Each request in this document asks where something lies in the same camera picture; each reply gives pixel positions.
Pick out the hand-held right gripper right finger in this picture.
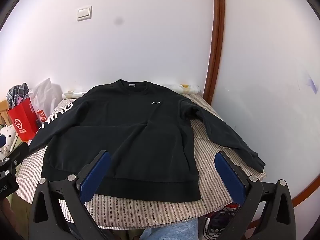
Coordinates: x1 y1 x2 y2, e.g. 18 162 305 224
214 151 298 240

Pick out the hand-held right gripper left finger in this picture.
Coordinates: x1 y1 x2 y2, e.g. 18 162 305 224
29 150 113 240

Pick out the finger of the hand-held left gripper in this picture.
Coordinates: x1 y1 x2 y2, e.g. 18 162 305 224
4 142 30 167

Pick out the black sweatshirt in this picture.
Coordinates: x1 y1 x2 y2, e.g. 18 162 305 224
29 79 266 202

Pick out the white patterned cloth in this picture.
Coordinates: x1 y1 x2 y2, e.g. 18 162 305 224
0 124 19 162

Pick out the striped quilted table cover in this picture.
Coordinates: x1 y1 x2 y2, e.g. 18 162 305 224
16 94 266 230

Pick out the red paper bag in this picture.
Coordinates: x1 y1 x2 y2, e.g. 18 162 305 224
7 97 48 142

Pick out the wooden chair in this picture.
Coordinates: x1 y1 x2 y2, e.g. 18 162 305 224
0 99 11 128

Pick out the checked cloth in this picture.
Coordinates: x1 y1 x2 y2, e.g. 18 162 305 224
6 82 30 111

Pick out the white plastic bag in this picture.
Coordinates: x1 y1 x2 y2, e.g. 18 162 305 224
28 78 63 114

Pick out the person's blue jeans leg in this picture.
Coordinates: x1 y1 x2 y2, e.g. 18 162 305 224
139 219 199 240

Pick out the rolled white printed mat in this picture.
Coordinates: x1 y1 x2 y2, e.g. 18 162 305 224
62 84 200 99

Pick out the white door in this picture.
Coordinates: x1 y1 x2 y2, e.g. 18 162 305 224
211 0 320 198

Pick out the tangle of cables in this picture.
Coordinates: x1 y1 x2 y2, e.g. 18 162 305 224
201 202 242 240

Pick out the brown wooden door frame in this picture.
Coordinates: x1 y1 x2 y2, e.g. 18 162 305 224
201 0 320 208

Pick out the white light switch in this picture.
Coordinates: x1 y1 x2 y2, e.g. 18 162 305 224
77 5 93 22

